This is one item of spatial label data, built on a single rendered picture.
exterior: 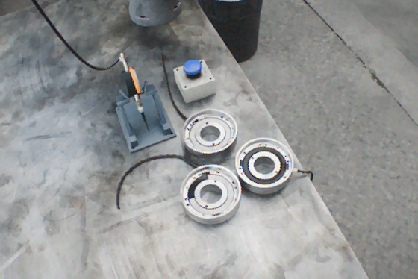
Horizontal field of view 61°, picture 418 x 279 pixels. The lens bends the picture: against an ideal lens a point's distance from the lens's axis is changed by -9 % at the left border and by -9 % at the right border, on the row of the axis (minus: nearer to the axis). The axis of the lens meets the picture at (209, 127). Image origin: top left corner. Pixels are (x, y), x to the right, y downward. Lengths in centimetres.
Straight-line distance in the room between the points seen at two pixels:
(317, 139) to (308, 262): 116
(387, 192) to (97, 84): 125
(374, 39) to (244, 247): 185
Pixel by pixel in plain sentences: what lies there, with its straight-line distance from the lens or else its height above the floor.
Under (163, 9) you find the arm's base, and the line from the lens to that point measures 104.
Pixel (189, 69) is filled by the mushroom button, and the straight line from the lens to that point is 81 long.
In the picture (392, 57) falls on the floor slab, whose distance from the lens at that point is 228.
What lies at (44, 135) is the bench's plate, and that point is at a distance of 90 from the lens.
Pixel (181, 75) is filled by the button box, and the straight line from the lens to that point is 84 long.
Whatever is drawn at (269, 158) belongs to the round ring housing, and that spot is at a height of 82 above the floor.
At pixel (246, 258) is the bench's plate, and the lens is 67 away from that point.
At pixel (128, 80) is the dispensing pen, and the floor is 93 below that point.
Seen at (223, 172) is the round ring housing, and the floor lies 83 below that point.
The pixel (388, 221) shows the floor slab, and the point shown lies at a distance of 166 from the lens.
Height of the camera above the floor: 144
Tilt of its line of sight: 53 degrees down
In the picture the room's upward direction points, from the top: 7 degrees counter-clockwise
